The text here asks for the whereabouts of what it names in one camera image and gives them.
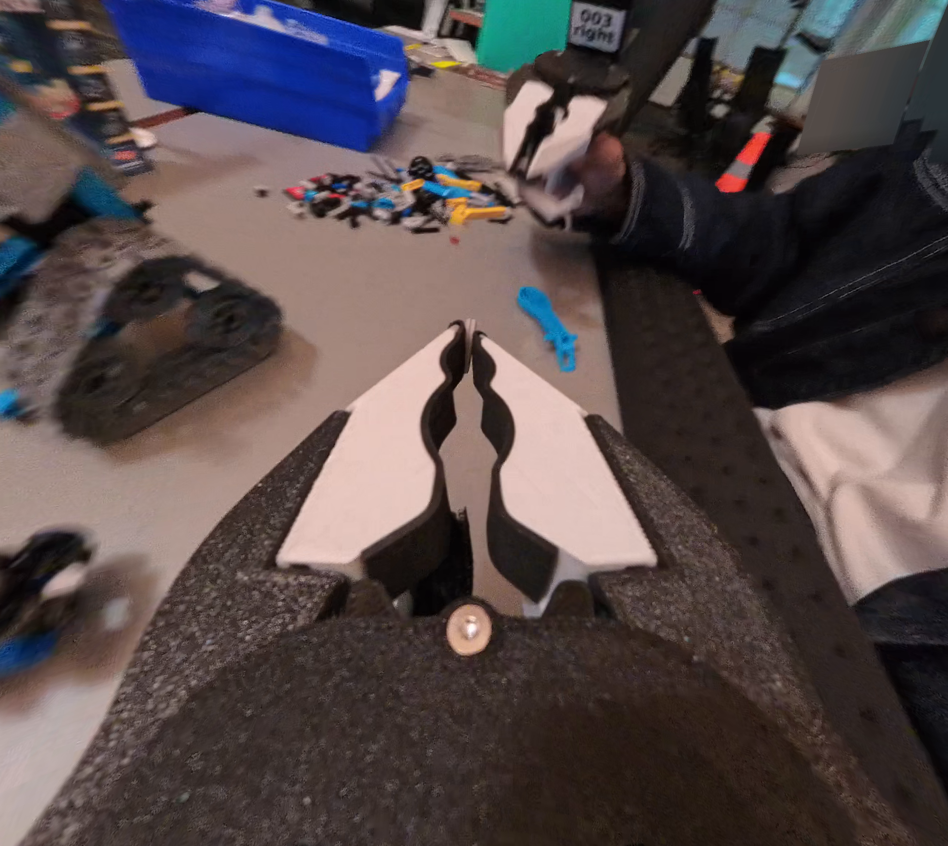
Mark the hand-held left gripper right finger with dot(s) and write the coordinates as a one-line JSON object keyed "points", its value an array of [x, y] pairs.
{"points": [[571, 476]]}

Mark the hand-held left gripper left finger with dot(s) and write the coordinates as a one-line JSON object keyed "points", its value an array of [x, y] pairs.
{"points": [[363, 476]]}

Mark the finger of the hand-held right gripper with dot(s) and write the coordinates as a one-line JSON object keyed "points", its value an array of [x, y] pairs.
{"points": [[571, 158], [523, 135]]}

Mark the pile of small building pieces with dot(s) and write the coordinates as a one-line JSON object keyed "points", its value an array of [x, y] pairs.
{"points": [[400, 195]]}

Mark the blue tracked toy robot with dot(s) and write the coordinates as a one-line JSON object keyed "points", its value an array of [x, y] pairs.
{"points": [[119, 313]]}

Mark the person's right forearm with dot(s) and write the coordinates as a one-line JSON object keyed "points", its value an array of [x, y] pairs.
{"points": [[770, 239]]}

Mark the grey desk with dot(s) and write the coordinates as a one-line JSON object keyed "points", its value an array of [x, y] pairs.
{"points": [[296, 402]]}

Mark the person's right hand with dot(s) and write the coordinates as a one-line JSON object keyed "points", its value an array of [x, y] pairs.
{"points": [[605, 180]]}

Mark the blue racket-shaped piece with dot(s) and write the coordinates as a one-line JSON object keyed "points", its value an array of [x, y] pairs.
{"points": [[551, 325]]}

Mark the orange traffic cone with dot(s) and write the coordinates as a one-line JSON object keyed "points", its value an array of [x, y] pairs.
{"points": [[744, 162]]}

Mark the clear plastic bags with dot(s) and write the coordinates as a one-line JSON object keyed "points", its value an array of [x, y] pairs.
{"points": [[296, 24]]}

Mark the blue plastic bin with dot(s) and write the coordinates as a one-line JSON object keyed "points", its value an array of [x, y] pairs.
{"points": [[252, 61]]}

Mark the person's white shirt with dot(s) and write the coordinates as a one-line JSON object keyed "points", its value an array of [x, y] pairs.
{"points": [[874, 491]]}

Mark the black blue motor assembly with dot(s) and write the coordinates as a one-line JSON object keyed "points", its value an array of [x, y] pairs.
{"points": [[37, 602]]}

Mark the person's denim jacket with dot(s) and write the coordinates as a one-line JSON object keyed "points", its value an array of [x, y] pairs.
{"points": [[911, 654]]}

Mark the small robot kit box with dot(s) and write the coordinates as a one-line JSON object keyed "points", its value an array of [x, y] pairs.
{"points": [[59, 61]]}

